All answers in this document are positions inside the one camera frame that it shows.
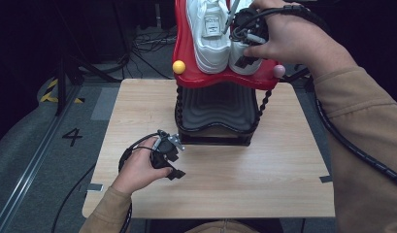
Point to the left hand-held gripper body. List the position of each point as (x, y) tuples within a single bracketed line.
[(165, 147)]

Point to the person's tan clothing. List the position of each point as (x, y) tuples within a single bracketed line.
[(225, 227)]

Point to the red and black shoe rack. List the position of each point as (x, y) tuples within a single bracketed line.
[(218, 106)]

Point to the person's left hand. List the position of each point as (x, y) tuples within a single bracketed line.
[(138, 168)]

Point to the yellow and black floor tape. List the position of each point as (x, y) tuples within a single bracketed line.
[(50, 92)]

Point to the black tripod stand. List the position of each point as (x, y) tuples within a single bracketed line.
[(60, 87), (303, 76)]

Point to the person's right hand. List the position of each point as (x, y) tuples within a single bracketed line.
[(293, 39)]

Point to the white sneaker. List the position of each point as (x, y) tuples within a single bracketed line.
[(209, 48), (235, 49)]

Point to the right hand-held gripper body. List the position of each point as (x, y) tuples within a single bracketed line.
[(251, 19)]

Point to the metal floor rail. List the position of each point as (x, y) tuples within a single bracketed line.
[(31, 168)]

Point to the black tape piece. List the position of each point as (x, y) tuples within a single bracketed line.
[(325, 178)]

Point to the grey tape piece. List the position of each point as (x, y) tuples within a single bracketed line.
[(95, 187)]

